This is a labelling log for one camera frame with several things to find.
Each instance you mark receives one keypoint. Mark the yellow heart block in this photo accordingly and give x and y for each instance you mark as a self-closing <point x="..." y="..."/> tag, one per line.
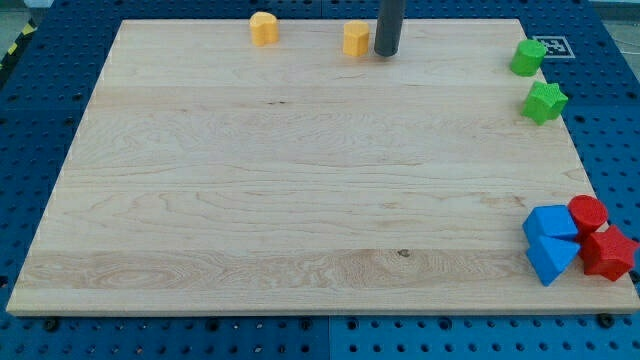
<point x="264" y="28"/>

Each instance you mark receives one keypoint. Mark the blue cube block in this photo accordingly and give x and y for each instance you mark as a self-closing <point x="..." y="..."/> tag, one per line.
<point x="552" y="221"/>

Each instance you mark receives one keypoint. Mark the white fiducial marker tag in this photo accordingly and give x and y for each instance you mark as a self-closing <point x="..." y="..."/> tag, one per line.
<point x="558" y="47"/>

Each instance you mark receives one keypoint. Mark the green star block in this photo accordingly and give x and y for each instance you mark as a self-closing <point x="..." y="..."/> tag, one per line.
<point x="544" y="102"/>

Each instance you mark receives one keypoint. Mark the yellow black hazard tape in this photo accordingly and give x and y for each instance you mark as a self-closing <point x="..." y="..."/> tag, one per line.
<point x="19" y="45"/>

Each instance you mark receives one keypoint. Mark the light wooden board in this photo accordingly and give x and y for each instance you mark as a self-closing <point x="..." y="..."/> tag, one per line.
<point x="209" y="176"/>

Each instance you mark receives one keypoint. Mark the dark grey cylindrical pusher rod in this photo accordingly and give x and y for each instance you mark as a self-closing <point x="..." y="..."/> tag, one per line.
<point x="389" y="27"/>

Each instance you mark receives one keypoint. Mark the red cylinder block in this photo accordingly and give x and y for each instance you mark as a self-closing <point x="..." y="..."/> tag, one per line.
<point x="588" y="214"/>

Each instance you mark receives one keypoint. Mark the green cylinder block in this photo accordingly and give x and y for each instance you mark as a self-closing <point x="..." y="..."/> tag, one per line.
<point x="528" y="57"/>

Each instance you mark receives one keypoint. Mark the yellow hexagon block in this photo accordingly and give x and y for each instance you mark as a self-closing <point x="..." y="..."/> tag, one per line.
<point x="356" y="38"/>

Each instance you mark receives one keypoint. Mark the red star block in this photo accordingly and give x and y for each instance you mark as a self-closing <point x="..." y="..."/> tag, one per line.
<point x="610" y="253"/>

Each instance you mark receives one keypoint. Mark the blue triangle block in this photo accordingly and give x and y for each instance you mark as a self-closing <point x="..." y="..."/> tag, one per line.
<point x="550" y="257"/>

